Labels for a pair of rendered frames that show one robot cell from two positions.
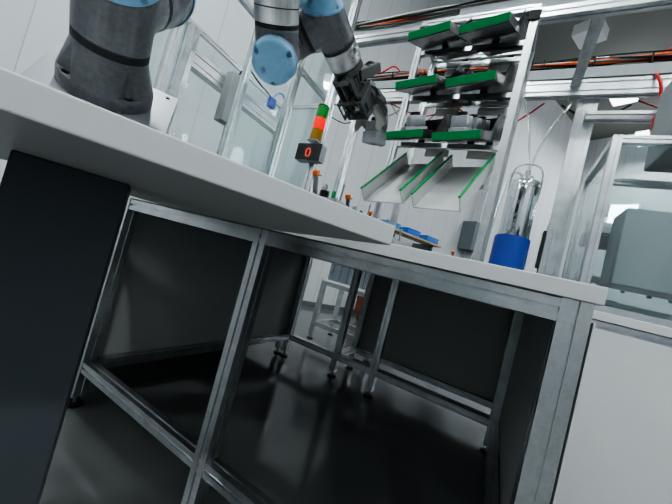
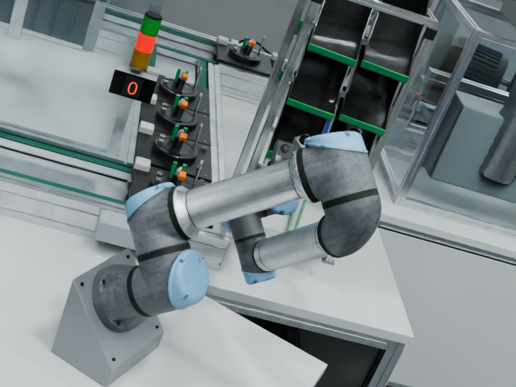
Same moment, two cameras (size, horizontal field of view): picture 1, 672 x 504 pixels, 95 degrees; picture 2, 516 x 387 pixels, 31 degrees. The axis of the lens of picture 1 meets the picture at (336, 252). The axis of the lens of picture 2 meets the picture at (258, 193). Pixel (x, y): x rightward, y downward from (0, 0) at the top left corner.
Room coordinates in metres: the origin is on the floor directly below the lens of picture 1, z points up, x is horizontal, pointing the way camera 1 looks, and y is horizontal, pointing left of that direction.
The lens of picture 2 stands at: (-0.85, 1.52, 2.21)
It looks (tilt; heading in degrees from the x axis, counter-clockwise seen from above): 26 degrees down; 318
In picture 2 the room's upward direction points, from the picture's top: 21 degrees clockwise
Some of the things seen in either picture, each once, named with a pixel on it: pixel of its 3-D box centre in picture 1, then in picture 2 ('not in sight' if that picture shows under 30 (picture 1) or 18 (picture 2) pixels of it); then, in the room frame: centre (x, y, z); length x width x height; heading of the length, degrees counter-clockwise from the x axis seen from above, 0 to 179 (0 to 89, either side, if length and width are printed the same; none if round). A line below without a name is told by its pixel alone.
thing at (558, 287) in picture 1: (360, 257); (164, 159); (1.47, -0.12, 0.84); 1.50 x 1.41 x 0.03; 61
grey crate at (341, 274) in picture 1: (364, 277); not in sight; (3.17, -0.35, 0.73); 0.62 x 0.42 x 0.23; 61
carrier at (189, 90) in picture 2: not in sight; (180, 81); (1.73, -0.26, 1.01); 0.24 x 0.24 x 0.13; 61
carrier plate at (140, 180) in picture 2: not in sight; (171, 193); (1.08, 0.09, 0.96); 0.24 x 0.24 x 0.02; 61
